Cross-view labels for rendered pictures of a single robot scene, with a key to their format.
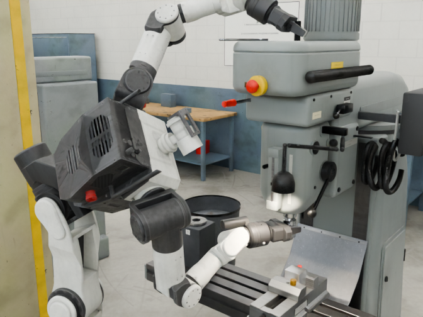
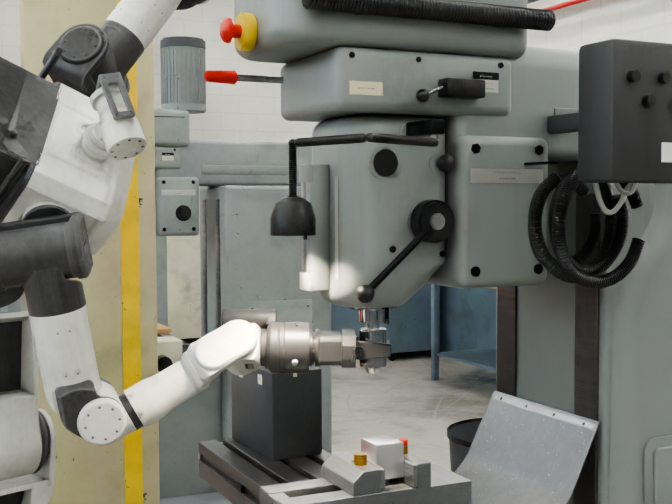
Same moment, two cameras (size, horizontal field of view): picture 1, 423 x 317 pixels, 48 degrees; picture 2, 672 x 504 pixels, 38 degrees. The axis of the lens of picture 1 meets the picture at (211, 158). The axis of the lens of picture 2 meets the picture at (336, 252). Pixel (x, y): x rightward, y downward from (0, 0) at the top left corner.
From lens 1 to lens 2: 1.02 m
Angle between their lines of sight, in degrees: 27
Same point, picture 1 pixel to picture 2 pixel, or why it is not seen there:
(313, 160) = (383, 188)
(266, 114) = (297, 99)
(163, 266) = (39, 344)
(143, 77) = (90, 37)
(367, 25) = not seen: outside the picture
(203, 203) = not seen: hidden behind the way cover
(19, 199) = (106, 351)
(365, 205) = (591, 335)
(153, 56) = (133, 14)
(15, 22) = not seen: hidden behind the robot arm
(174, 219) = (44, 250)
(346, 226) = (566, 390)
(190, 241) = (262, 399)
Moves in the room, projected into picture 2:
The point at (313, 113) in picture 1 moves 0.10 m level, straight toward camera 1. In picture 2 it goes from (353, 82) to (313, 76)
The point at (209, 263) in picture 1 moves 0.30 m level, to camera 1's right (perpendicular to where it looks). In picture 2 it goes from (165, 377) to (327, 392)
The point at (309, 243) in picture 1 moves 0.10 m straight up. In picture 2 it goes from (502, 430) to (503, 380)
